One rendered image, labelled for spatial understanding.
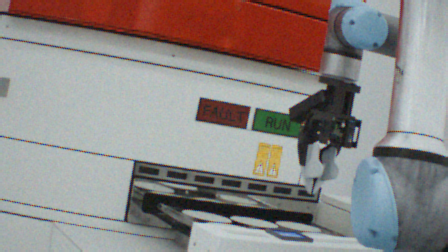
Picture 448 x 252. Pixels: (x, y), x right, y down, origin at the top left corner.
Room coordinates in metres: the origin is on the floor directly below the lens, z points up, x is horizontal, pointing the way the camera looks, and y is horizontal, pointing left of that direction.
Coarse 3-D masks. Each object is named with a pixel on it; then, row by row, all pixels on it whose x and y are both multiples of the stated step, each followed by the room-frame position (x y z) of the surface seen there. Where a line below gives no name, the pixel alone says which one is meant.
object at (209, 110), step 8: (208, 104) 1.95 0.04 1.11; (216, 104) 1.96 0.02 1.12; (224, 104) 1.97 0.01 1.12; (200, 112) 1.94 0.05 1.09; (208, 112) 1.95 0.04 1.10; (216, 112) 1.96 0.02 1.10; (224, 112) 1.97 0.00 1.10; (232, 112) 1.98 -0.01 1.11; (240, 112) 1.98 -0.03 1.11; (248, 112) 1.99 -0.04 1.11; (208, 120) 1.95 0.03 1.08; (216, 120) 1.96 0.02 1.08; (224, 120) 1.97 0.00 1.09; (232, 120) 1.98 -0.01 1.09; (240, 120) 1.99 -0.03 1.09
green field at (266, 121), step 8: (264, 112) 2.01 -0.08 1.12; (256, 120) 2.00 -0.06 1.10; (264, 120) 2.01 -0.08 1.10; (272, 120) 2.02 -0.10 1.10; (280, 120) 2.03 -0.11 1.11; (288, 120) 2.04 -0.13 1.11; (256, 128) 2.00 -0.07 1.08; (264, 128) 2.01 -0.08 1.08; (272, 128) 2.02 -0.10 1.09; (280, 128) 2.03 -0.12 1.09; (288, 128) 2.04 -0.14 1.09; (296, 128) 2.05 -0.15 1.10; (296, 136) 2.05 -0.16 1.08
